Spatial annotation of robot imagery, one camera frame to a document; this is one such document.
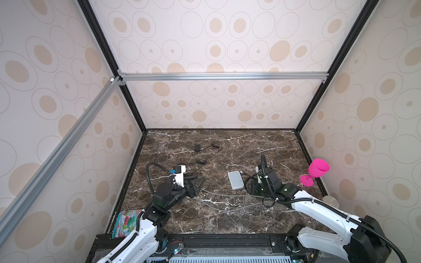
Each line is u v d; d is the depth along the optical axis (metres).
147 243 0.59
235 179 0.95
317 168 0.81
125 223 0.77
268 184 0.62
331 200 0.71
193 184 0.67
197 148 1.09
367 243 0.40
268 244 0.74
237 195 0.90
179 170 0.67
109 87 0.82
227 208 0.85
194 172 0.97
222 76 0.90
